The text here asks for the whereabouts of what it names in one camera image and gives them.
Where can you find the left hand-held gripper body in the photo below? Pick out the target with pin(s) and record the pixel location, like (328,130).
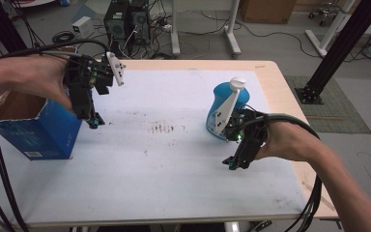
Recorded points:
(80,80)

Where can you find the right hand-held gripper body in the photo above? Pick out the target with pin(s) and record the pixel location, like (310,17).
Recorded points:
(251,135)

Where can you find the blue cardboard box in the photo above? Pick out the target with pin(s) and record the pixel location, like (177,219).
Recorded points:
(51,129)

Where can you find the blue bottle with white cap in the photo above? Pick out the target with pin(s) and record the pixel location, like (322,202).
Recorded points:
(222,93)

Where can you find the person's right hand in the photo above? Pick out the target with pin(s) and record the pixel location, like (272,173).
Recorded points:
(290,141)

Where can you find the person's left hand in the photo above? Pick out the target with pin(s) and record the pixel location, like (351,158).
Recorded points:
(42,74)

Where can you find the wooden table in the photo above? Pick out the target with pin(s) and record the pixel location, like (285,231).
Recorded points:
(285,96)

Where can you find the small white box device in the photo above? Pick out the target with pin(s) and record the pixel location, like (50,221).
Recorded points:
(82,26)

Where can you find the black computer tower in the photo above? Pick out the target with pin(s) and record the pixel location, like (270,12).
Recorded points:
(116,22)
(140,22)

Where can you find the white foam mat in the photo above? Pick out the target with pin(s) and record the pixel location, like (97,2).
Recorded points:
(161,167)

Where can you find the black stand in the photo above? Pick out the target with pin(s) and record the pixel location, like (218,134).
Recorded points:
(3,29)

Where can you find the grey floor mat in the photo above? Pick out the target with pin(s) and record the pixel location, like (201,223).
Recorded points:
(344,109)

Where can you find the white power strip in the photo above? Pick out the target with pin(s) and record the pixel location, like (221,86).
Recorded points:
(166,28)

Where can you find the white desk leg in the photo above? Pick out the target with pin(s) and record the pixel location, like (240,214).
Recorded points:
(232,35)
(175,29)

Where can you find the brown cardboard box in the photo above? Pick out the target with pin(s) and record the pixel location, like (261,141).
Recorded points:
(267,11)

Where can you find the white stand leg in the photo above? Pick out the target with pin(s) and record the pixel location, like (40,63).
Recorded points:
(330,32)

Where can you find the black aluminium column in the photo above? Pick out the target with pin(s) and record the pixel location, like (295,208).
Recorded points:
(344,45)

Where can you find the office chair base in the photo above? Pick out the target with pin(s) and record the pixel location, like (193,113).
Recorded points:
(325,11)

